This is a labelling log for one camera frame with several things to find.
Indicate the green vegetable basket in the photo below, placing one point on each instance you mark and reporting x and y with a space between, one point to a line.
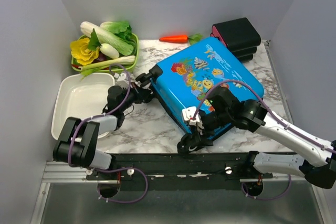
134 40

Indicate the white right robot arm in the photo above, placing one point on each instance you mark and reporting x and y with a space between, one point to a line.
314 157

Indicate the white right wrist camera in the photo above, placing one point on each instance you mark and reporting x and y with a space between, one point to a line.
191 117

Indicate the yellow flower cabbage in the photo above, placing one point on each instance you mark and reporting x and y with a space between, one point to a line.
81 52

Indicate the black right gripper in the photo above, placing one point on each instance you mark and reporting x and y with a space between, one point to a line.
206 129

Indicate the green leafy lettuce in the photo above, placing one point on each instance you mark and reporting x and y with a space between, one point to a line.
121 29

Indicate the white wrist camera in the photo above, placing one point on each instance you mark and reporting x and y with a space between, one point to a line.
122 79
191 117

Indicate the white rectangular tray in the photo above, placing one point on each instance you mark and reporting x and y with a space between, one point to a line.
80 97

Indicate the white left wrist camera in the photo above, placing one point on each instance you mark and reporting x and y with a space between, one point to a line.
122 79

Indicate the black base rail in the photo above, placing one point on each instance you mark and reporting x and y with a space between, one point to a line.
172 172

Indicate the black bag with pink trim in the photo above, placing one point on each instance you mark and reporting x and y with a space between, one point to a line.
239 36

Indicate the white radish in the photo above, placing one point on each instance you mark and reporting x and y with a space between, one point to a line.
109 51

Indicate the green white leek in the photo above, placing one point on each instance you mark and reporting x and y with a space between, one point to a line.
116 65

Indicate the aluminium frame rail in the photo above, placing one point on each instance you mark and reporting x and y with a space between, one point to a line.
65 196

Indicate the orange toy carrot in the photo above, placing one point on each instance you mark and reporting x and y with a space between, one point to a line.
181 39

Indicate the blue fish print suitcase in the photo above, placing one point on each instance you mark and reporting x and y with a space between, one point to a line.
183 79

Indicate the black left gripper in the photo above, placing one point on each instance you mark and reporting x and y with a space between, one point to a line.
139 93

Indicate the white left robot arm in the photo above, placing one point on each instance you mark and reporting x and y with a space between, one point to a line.
77 143

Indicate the purple onion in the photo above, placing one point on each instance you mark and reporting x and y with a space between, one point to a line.
101 58

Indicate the white napa cabbage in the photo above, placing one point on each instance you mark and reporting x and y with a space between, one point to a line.
124 47

